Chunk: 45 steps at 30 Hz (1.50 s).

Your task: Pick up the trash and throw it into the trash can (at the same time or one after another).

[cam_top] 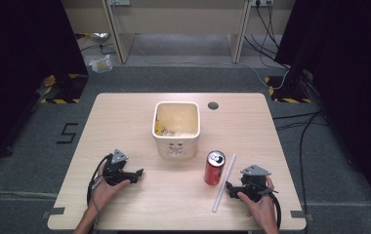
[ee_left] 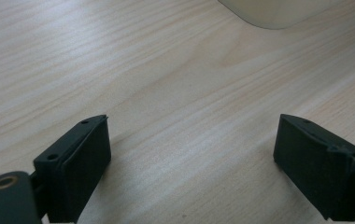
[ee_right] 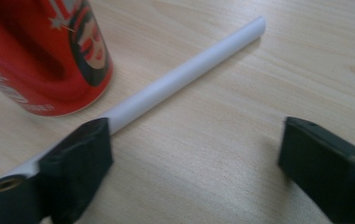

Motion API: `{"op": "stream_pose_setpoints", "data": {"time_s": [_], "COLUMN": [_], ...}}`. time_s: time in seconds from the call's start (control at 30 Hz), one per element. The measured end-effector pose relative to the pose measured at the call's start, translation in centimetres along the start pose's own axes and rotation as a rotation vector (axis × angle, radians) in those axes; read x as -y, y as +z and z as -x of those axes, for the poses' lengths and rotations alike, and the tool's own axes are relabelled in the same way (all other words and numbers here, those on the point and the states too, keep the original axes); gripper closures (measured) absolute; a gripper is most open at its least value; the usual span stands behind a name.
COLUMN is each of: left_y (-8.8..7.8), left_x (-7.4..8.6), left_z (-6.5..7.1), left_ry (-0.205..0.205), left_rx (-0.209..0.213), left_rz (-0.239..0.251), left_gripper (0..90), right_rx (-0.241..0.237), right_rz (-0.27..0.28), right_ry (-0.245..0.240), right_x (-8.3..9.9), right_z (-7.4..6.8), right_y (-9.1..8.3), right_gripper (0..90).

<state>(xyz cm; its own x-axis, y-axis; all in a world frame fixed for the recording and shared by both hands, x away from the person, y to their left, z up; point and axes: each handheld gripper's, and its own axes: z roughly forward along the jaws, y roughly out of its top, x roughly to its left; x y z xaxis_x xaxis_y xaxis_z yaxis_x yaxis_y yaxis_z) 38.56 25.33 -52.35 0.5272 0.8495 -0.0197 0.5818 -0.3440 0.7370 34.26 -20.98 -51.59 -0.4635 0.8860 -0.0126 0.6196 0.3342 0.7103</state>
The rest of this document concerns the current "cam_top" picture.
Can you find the crumpled foil bag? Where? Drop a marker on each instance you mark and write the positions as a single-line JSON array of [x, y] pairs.
[[95, 35]]

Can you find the white wall socket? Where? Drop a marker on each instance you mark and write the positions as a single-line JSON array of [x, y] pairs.
[[262, 2]]

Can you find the person's left hand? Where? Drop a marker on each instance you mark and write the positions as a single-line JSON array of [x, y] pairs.
[[103, 193]]

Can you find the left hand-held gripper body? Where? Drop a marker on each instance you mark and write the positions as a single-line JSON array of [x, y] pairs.
[[115, 172]]

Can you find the crumpled clear plastic bag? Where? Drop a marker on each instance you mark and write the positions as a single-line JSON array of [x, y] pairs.
[[101, 65]]

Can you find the white straw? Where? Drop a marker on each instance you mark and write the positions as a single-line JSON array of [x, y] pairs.
[[224, 183]]

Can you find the person's right hand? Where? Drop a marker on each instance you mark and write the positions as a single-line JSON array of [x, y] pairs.
[[260, 209]]

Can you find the white square bin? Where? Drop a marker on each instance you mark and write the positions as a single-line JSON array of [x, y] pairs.
[[175, 146]]

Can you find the black tape strip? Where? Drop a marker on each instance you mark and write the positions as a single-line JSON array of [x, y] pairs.
[[54, 212], [300, 215]]

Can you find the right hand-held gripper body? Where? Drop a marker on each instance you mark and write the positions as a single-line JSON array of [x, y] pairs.
[[253, 185]]

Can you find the red drink can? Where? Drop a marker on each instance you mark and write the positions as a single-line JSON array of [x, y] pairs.
[[214, 170]]

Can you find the dark curtain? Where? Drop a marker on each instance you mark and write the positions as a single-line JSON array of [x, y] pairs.
[[352, 81], [24, 65]]

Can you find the black stand base hazard tape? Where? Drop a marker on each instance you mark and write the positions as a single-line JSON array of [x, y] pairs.
[[287, 92], [64, 89]]

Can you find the yellow scraps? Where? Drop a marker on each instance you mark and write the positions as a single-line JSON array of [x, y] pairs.
[[159, 128]]

